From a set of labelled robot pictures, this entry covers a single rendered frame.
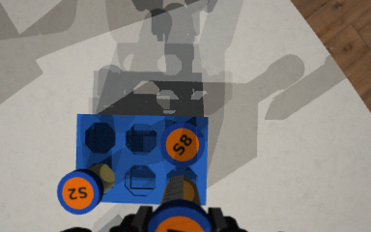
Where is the blue tube rack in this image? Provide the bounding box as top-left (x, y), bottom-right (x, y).
top-left (76, 114), bottom-right (209, 206)

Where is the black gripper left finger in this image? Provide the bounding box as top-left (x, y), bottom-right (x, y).
top-left (61, 206), bottom-right (153, 232)

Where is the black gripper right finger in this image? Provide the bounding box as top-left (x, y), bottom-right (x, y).
top-left (208, 207), bottom-right (248, 232)

